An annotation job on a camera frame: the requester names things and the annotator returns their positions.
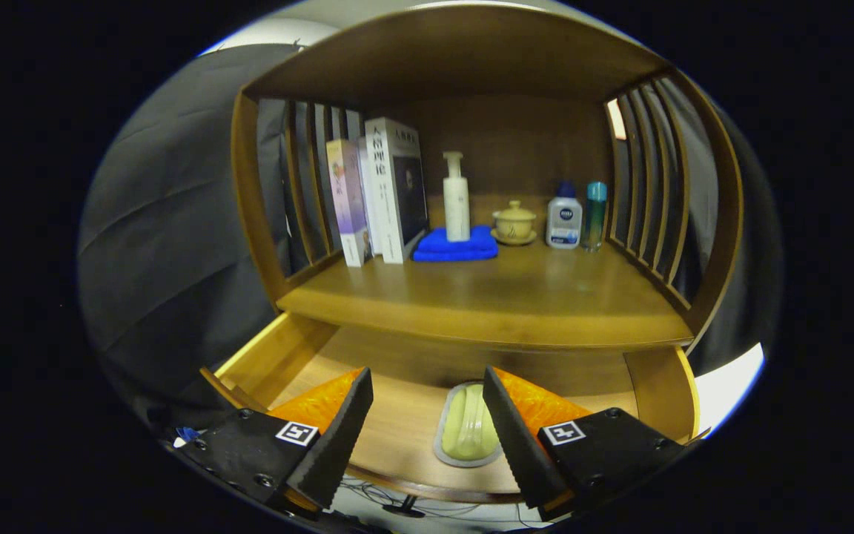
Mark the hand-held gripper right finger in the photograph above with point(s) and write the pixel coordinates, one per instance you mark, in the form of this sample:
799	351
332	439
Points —
520	437

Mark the wooden countertop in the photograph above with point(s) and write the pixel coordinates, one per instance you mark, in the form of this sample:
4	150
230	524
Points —
531	297

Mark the white pump bottle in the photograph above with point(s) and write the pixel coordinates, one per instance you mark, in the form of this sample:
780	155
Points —
457	208

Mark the brown wooden cabinet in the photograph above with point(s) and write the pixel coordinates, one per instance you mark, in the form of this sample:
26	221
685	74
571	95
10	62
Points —
516	141

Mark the black backdrop cloth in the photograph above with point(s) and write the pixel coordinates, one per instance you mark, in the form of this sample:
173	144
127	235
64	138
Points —
175	222

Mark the purple book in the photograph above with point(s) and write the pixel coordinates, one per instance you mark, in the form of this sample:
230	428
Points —
349	200

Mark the wooden drawer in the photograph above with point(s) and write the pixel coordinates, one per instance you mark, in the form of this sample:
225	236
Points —
405	423

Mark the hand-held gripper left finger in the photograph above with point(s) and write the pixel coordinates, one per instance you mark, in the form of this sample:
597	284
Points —
338	437

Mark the teal blue bottle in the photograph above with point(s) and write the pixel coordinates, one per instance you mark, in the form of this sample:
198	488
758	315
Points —
594	215

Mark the thin white book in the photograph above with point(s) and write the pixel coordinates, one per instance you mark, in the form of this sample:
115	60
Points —
372	215

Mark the yellow lidded tea cup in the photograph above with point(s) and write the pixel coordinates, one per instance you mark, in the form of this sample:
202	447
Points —
514	222

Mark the white bottle with blue cap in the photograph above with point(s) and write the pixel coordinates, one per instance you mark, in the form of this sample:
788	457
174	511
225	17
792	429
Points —
564	222

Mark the black round drawer knob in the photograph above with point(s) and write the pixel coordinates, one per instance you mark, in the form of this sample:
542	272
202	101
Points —
406	510

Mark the blue folded cloth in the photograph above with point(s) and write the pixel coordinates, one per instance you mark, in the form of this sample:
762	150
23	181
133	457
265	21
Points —
442	248

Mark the thick white and black book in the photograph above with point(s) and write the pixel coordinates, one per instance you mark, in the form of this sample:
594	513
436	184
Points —
386	193

